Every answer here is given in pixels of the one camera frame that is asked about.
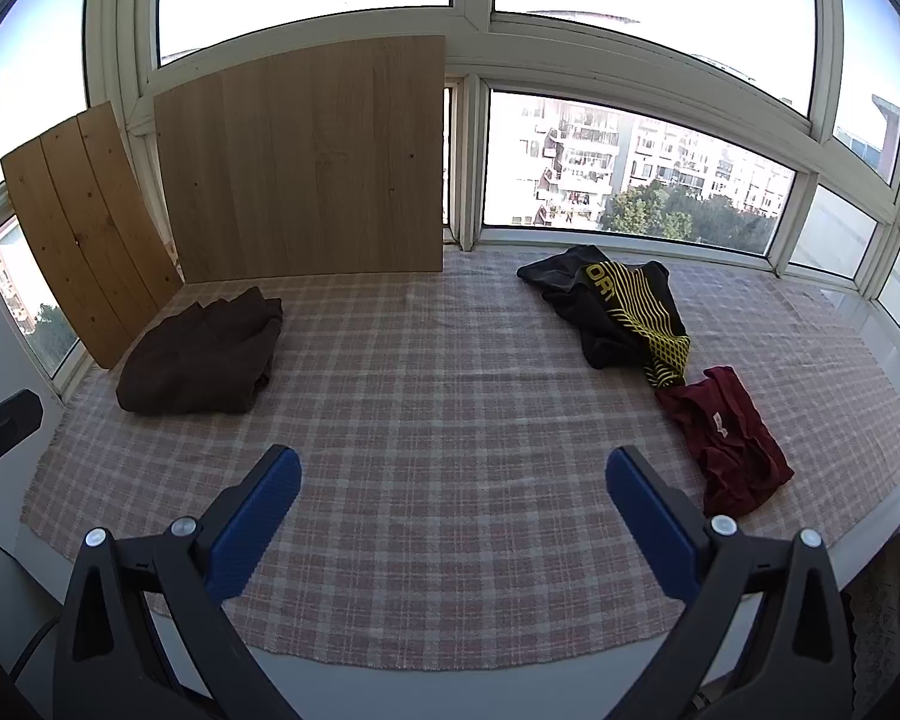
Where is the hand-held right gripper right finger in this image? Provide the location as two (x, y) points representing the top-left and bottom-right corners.
(604, 445), (854, 720)

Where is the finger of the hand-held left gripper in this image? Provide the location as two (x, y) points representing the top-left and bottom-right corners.
(0, 375), (44, 518)

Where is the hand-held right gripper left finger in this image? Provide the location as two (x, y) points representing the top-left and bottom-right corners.
(52, 444), (303, 720)

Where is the dark red garment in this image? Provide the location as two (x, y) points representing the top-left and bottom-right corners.
(655, 365), (794, 517)

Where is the black and yellow patterned garment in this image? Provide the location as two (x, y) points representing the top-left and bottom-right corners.
(517, 244), (692, 389)

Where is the folded brown garment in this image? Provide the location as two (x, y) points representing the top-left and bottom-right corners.
(115, 286), (284, 415)

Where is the small pine wooden board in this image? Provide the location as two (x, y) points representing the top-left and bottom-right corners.
(0, 101), (184, 371)

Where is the pink plaid blanket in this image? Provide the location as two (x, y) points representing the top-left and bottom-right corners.
(19, 247), (900, 671)

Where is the large light wooden board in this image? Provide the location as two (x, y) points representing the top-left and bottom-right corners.
(153, 35), (447, 285)

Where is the white window frame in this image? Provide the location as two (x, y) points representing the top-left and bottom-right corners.
(0, 0), (900, 402)

